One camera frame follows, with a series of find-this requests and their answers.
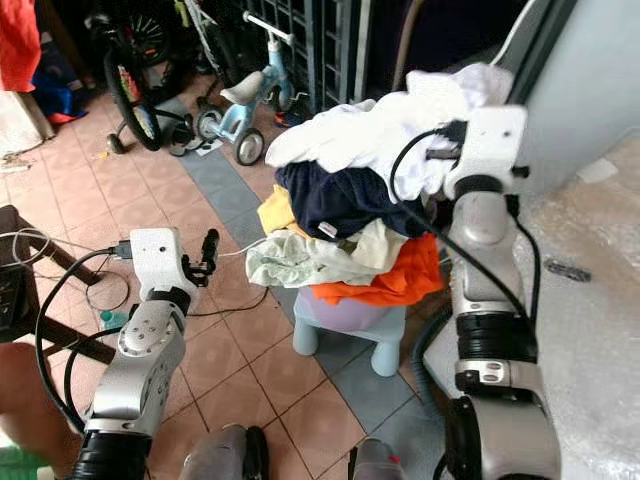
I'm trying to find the blue bag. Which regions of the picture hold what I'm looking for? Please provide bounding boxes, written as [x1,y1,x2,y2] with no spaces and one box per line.
[32,62,91,126]

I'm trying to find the black child bicycle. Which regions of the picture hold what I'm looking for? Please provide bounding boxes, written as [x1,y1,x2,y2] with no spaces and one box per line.
[85,10,196,156]

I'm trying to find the green plastic item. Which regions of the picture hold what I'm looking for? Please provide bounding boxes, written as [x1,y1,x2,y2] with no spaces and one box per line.
[0,445,26,480]

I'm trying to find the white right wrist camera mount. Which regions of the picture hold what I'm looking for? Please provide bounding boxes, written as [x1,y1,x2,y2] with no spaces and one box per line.
[445,104,529,197]

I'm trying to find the person's bare leg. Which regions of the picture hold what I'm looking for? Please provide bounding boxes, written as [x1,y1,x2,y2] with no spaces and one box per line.
[0,342,76,451]

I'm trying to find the red hanging cloth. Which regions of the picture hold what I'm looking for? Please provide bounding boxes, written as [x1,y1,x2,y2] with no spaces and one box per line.
[0,0,41,93]

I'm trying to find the white sack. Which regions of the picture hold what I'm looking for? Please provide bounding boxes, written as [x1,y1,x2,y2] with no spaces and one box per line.
[0,90,43,159]

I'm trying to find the yellow garment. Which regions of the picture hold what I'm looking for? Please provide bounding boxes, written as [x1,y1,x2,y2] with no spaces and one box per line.
[257,185,301,239]

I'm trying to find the green plastic bottle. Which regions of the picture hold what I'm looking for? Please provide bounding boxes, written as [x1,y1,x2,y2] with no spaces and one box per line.
[98,310,131,333]

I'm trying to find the pale green white garment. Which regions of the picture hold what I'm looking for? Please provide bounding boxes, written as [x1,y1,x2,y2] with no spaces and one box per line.
[246,220,411,289]

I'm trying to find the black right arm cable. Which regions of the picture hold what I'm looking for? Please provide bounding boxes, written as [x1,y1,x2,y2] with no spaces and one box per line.
[387,120,543,341]

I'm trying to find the grey corrugated hose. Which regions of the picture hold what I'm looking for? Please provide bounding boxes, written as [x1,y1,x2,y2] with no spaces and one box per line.
[410,305,456,421]

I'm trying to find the black metal grid gate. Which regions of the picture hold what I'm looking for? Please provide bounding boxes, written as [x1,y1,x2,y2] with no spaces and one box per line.
[240,0,361,106]

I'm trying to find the dark wooden table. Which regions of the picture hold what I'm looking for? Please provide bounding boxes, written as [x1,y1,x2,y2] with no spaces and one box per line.
[0,205,116,363]

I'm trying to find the light blue plastic stool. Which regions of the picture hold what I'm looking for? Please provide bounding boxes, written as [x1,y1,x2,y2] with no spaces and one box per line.
[292,290,411,377]

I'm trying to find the grey left robot leg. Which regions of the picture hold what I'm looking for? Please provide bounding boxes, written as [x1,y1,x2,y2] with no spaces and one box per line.
[182,424,269,480]

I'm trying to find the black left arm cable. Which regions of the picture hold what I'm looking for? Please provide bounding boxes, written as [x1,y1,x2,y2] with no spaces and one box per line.
[32,240,136,436]

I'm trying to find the light blue child tricycle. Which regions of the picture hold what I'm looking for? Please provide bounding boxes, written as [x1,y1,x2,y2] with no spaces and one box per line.
[195,12,296,166]

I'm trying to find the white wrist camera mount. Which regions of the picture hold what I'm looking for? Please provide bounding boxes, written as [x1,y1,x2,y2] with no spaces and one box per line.
[130,227,187,292]
[445,104,529,197]

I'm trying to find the navy blue garment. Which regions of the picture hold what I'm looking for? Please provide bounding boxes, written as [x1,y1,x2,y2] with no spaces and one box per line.
[275,160,436,241]

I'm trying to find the grey robot leg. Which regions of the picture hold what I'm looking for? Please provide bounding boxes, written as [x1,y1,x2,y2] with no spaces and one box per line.
[182,424,269,480]
[348,438,409,480]

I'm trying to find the thin white cable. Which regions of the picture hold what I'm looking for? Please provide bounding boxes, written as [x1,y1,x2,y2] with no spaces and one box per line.
[0,228,131,291]

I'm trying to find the small black clip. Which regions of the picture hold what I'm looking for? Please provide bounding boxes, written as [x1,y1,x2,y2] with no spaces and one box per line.
[545,260,593,283]

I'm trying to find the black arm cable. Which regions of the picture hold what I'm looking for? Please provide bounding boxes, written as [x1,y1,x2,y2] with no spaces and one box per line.
[387,120,543,341]
[32,240,136,436]

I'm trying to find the grey right robot leg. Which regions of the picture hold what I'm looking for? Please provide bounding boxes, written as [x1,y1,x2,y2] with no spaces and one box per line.
[348,438,409,480]

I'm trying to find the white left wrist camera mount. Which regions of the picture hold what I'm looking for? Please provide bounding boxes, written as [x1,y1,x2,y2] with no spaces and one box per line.
[130,227,187,292]

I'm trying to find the orange garment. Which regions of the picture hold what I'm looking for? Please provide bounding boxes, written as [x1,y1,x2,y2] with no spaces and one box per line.
[310,232,446,307]

